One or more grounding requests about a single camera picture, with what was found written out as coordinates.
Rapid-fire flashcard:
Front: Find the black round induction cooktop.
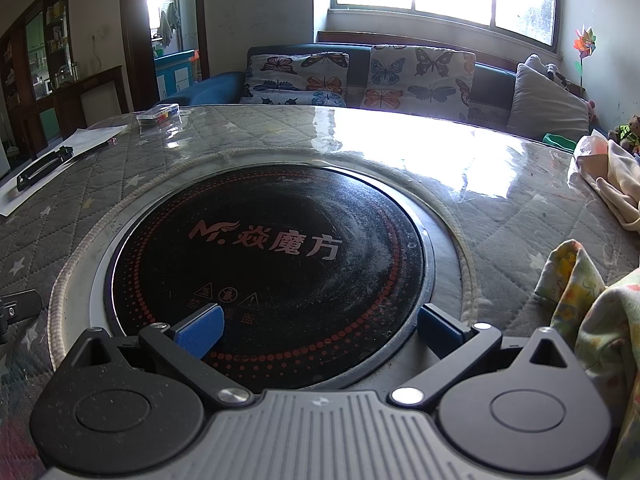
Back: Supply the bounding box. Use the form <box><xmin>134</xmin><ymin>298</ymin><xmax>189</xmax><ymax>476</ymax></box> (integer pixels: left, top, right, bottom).
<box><xmin>104</xmin><ymin>165</ymin><xmax>435</xmax><ymax>392</ymax></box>

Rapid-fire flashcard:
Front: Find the dark wooden cabinet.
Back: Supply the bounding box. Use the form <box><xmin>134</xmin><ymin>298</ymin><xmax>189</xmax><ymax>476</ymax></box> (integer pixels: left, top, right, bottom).
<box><xmin>1</xmin><ymin>0</ymin><xmax>129</xmax><ymax>170</ymax></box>

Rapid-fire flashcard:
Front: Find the blue sofa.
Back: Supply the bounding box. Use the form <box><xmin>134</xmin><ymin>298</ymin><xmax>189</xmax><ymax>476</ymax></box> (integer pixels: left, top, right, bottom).
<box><xmin>167</xmin><ymin>42</ymin><xmax>606</xmax><ymax>141</ymax></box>

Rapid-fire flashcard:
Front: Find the green plastic basin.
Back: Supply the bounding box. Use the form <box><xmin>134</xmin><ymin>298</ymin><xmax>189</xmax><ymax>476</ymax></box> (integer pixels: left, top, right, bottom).
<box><xmin>542</xmin><ymin>133</ymin><xmax>577</xmax><ymax>153</ymax></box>

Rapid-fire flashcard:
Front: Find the colourful patterned baby garment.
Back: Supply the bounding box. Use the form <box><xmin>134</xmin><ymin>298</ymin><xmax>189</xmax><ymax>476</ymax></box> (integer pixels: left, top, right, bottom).
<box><xmin>535</xmin><ymin>240</ymin><xmax>639</xmax><ymax>479</ymax></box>

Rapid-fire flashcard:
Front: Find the grey plain pillow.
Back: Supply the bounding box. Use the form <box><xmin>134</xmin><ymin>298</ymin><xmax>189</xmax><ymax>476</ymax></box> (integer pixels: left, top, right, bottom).
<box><xmin>506</xmin><ymin>63</ymin><xmax>589</xmax><ymax>141</ymax></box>

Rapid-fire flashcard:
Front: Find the cream beige crumpled garment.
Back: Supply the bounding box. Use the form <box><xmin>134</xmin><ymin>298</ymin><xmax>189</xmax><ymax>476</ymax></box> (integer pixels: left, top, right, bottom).
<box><xmin>573</xmin><ymin>130</ymin><xmax>640</xmax><ymax>232</ymax></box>

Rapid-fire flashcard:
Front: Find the right butterfly print cushion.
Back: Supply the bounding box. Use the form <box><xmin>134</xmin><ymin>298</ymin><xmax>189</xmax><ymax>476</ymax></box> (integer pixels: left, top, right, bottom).
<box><xmin>360</xmin><ymin>44</ymin><xmax>476</xmax><ymax>122</ymax></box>

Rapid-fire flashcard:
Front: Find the white paper sheet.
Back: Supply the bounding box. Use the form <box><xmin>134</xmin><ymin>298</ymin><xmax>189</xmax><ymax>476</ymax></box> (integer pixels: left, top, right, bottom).
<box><xmin>1</xmin><ymin>126</ymin><xmax>126</xmax><ymax>217</ymax></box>

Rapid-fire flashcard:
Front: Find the butterfly print cushion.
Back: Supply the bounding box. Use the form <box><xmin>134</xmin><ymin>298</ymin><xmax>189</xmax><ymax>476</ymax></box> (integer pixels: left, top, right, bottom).
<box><xmin>360</xmin><ymin>44</ymin><xmax>476</xmax><ymax>122</ymax></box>
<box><xmin>240</xmin><ymin>51</ymin><xmax>349</xmax><ymax>107</ymax></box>

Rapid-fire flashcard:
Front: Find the left butterfly print cushion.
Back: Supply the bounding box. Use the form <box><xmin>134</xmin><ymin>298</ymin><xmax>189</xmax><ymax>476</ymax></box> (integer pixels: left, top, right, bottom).
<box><xmin>240</xmin><ymin>51</ymin><xmax>349</xmax><ymax>107</ymax></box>

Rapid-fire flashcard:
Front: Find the teddy bear plush toy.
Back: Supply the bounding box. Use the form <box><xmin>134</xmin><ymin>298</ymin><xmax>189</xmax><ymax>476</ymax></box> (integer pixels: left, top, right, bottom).
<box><xmin>614</xmin><ymin>115</ymin><xmax>640</xmax><ymax>154</ymax></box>

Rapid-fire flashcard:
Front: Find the blue white cabinet beyond door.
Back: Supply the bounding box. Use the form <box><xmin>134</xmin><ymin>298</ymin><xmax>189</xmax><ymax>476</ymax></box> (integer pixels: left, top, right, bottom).
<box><xmin>154</xmin><ymin>50</ymin><xmax>198</xmax><ymax>100</ymax></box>

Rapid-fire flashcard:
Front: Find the colourful pinwheel toy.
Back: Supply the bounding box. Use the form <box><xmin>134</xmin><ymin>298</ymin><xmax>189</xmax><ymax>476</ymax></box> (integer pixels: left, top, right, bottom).
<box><xmin>573</xmin><ymin>27</ymin><xmax>597</xmax><ymax>87</ymax></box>

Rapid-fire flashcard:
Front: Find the black handle tool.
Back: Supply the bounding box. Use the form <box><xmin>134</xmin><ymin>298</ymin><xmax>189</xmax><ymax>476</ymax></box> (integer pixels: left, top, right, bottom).
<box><xmin>16</xmin><ymin>146</ymin><xmax>74</xmax><ymax>192</ymax></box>

